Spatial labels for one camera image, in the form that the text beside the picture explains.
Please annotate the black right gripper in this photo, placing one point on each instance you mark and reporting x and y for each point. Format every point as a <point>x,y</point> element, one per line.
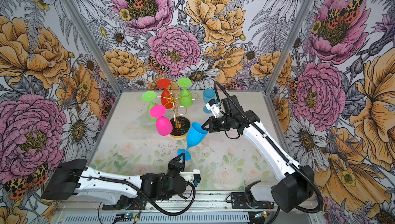
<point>213,128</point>

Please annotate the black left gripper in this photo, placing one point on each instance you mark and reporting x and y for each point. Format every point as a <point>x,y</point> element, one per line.
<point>180,166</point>

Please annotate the light blue wine glass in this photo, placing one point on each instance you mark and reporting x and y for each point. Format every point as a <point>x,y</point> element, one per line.
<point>208,95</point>

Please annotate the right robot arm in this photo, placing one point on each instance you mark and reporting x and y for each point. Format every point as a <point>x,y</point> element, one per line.
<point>295,183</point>

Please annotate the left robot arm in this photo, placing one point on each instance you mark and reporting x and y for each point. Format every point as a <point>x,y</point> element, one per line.
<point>74,178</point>

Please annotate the gold wine glass rack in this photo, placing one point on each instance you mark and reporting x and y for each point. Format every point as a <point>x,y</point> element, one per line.
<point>180,123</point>

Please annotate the green wine glass back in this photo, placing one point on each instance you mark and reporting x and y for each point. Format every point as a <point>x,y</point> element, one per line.
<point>185,97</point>

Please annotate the green wine glass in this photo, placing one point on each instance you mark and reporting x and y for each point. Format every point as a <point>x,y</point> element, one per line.
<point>185,97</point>
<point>150,96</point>

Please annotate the pink wine glass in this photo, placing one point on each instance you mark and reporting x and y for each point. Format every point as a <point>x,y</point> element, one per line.
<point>163,124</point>

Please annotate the red wine glass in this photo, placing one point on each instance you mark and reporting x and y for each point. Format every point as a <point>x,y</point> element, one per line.
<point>166,97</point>

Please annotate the green wine glass front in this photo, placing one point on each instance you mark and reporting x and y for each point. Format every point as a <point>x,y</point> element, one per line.
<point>150,96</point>

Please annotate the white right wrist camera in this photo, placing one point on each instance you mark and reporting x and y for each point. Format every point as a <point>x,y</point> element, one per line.
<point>216,108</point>

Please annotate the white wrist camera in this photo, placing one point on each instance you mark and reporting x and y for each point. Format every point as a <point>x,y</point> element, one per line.
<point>193,177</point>
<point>216,108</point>

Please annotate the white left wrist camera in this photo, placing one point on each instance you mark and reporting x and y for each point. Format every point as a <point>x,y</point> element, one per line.
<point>193,177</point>

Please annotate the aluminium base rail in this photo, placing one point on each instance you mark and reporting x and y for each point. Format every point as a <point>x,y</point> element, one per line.
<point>209,207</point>

